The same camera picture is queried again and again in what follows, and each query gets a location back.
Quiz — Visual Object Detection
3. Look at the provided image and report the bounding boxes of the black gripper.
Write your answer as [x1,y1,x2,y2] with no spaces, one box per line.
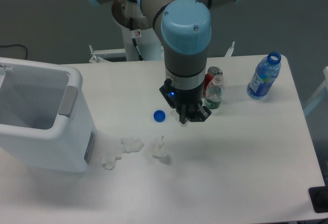
[159,79,212,125]

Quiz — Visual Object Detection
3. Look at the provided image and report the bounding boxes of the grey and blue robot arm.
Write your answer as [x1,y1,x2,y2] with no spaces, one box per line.
[90,0,240,124]

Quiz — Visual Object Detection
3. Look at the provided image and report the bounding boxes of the white crumpled paper ball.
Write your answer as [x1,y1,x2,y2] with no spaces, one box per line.
[150,135,171,165]

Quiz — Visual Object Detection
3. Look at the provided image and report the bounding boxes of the white crumpled tissue paper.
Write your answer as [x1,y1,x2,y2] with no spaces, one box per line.
[101,137,145,170]

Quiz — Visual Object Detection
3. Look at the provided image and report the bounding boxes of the white plastic trash bin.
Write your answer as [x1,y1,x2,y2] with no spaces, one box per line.
[1,58,96,172]

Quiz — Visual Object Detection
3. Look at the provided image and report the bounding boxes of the small clear plastic bottle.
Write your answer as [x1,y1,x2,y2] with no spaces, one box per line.
[204,74,224,110]

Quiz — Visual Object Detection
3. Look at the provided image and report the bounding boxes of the blue bottle cap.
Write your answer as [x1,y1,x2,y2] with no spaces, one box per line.
[153,110,166,123]

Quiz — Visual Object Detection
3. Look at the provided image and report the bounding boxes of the red soda can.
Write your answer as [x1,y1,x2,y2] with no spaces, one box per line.
[202,66,223,98]

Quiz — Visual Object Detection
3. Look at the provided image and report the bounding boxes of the blue plastic drink bottle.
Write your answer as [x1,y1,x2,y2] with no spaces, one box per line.
[247,52,281,100]

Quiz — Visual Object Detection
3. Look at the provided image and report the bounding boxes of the black device at table edge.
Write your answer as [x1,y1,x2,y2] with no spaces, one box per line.
[309,186,327,213]

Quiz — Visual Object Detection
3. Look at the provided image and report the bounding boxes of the white frame at right edge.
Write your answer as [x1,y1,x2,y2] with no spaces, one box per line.
[303,66,327,117]

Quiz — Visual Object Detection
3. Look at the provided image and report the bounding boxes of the black floor cable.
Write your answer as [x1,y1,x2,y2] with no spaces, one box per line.
[0,44,28,60]

